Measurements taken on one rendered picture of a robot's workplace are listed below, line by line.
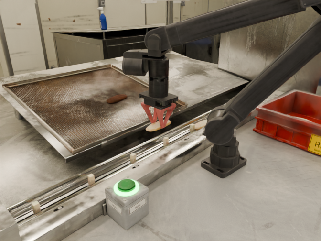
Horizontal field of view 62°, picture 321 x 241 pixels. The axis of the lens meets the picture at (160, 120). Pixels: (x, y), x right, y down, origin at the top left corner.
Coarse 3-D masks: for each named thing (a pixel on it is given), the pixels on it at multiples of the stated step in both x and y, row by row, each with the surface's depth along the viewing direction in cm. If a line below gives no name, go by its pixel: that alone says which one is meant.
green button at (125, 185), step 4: (124, 180) 59; (128, 180) 59; (132, 180) 59; (120, 184) 58; (124, 184) 58; (128, 184) 58; (132, 184) 58; (120, 188) 57; (124, 188) 57; (128, 188) 57; (132, 188) 57; (124, 192) 56
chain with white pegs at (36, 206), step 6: (192, 126) 94; (168, 138) 85; (132, 156) 76; (132, 162) 76; (120, 168) 75; (90, 174) 67; (108, 174) 72; (90, 180) 67; (96, 180) 70; (36, 204) 57; (36, 210) 58; (30, 216) 58; (18, 222) 57
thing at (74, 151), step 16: (32, 80) 107; (48, 80) 110; (64, 80) 112; (80, 80) 115; (128, 80) 121; (16, 96) 95; (32, 96) 98; (96, 96) 104; (112, 96) 106; (128, 96) 107; (32, 112) 86; (96, 112) 94; (128, 112) 96; (144, 112) 98; (48, 128) 80; (96, 128) 85; (128, 128) 85; (64, 144) 75; (96, 144) 78
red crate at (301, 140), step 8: (264, 120) 95; (312, 120) 109; (320, 120) 109; (256, 128) 100; (264, 128) 97; (272, 128) 94; (280, 128) 92; (272, 136) 95; (280, 136) 93; (288, 136) 91; (296, 136) 89; (304, 136) 87; (296, 144) 89; (304, 144) 87; (312, 152) 85
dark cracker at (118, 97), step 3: (114, 96) 103; (117, 96) 104; (120, 96) 104; (123, 96) 104; (126, 96) 106; (108, 99) 101; (111, 99) 101; (114, 99) 101; (117, 99) 102; (120, 99) 103; (108, 102) 100; (111, 102) 100; (114, 102) 101
